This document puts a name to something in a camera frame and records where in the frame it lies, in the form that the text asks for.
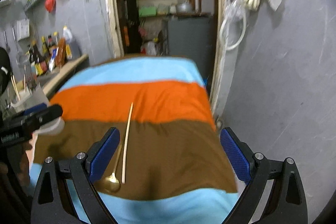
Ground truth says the green wall shelf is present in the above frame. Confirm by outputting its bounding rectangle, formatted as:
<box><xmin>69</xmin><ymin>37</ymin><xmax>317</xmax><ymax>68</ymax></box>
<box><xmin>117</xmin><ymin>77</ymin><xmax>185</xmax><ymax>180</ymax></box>
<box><xmin>24</xmin><ymin>0</ymin><xmax>50</xmax><ymax>10</ymax></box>

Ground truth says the wooden kitchen counter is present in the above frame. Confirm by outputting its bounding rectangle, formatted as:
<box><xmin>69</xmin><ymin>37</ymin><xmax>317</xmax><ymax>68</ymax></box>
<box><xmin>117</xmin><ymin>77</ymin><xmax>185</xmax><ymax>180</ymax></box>
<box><xmin>42</xmin><ymin>54</ymin><xmax>89</xmax><ymax>98</ymax></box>

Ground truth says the large oil bottle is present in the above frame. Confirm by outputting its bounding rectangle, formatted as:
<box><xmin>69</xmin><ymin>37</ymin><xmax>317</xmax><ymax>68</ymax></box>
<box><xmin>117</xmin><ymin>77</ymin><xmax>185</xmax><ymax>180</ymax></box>
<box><xmin>63</xmin><ymin>26</ymin><xmax>73</xmax><ymax>45</ymax></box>

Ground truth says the striped tablecloth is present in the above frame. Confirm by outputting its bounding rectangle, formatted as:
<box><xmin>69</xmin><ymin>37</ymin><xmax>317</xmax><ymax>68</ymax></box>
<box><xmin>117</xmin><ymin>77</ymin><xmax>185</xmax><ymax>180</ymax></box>
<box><xmin>29</xmin><ymin>55</ymin><xmax>239</xmax><ymax>224</ymax></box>

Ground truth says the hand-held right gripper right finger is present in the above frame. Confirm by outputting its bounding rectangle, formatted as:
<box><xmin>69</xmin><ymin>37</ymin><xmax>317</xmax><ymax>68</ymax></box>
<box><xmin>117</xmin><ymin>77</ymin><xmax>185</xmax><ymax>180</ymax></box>
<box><xmin>220</xmin><ymin>127</ymin><xmax>308</xmax><ymax>224</ymax></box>

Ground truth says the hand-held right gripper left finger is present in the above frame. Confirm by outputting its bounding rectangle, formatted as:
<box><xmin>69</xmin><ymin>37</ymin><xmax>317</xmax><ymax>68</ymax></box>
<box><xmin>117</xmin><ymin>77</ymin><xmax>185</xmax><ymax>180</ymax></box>
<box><xmin>31</xmin><ymin>127</ymin><xmax>121</xmax><ymax>224</ymax></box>

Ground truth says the red-brown sauce pouch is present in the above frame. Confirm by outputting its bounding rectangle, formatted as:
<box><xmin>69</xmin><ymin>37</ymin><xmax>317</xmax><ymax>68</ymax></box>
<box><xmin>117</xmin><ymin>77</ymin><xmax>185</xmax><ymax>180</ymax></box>
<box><xmin>58</xmin><ymin>38</ymin><xmax>66</xmax><ymax>65</ymax></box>

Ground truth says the white wall box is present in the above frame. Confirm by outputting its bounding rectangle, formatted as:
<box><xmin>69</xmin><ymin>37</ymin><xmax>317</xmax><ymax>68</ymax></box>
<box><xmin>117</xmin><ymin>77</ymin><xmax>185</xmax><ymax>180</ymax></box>
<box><xmin>16</xmin><ymin>19</ymin><xmax>30</xmax><ymax>38</ymax></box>

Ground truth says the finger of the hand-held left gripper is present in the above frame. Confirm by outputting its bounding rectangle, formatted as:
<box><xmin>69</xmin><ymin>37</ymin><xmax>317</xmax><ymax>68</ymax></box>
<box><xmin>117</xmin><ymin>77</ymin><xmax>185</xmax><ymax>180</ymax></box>
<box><xmin>22</xmin><ymin>105</ymin><xmax>51</xmax><ymax>117</ymax></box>
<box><xmin>26</xmin><ymin>105</ymin><xmax>63</xmax><ymax>132</ymax></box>

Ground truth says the white utensil holder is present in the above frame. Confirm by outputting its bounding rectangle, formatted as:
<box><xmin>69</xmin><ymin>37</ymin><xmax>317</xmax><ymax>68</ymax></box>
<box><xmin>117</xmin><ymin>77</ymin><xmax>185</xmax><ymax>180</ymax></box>
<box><xmin>10</xmin><ymin>85</ymin><xmax>65</xmax><ymax>135</ymax></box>

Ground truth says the row of sauce bottles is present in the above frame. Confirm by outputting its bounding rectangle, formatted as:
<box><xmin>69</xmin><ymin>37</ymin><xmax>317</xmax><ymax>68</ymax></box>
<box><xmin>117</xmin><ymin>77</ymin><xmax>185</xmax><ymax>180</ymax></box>
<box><xmin>28</xmin><ymin>32</ymin><xmax>72</xmax><ymax>75</ymax></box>

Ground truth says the gold spoon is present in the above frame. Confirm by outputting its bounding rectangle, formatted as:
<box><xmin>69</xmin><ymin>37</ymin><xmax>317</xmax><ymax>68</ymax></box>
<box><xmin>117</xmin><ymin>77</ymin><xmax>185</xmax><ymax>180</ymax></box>
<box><xmin>94</xmin><ymin>144</ymin><xmax>123</xmax><ymax>193</ymax></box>

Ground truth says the person's left hand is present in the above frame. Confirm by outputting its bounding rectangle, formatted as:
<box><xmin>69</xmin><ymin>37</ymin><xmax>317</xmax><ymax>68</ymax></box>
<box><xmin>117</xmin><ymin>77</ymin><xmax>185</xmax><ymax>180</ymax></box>
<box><xmin>0</xmin><ymin>140</ymin><xmax>33</xmax><ymax>182</ymax></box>

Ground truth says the green plastic container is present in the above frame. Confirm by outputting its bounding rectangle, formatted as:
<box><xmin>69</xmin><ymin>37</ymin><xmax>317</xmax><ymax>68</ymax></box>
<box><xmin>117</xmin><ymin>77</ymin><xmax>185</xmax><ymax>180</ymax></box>
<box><xmin>138</xmin><ymin>6</ymin><xmax>156</xmax><ymax>17</ymax></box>

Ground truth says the grey cabinet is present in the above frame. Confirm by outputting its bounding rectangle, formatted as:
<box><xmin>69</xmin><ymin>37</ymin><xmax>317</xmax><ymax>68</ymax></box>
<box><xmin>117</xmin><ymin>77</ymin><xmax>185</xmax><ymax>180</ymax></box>
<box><xmin>163</xmin><ymin>15</ymin><xmax>214</xmax><ymax>56</ymax></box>

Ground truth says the aluminium pot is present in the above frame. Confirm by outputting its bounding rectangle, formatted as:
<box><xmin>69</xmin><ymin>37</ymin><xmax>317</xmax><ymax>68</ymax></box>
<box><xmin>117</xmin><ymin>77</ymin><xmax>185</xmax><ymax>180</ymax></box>
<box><xmin>176</xmin><ymin>2</ymin><xmax>193</xmax><ymax>13</ymax></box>

